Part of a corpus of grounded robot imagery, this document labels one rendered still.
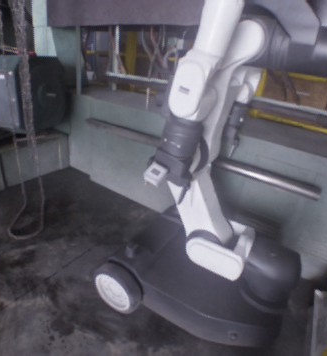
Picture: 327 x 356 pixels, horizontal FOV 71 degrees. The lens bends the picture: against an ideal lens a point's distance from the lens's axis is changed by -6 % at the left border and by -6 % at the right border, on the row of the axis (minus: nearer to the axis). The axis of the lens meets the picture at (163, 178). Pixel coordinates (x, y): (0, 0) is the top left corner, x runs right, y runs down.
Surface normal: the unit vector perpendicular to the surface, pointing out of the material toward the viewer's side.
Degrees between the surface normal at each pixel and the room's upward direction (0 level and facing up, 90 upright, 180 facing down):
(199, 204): 90
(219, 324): 90
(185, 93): 90
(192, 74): 90
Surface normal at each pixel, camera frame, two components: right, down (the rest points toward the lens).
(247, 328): -0.20, 0.42
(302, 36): -0.52, 0.34
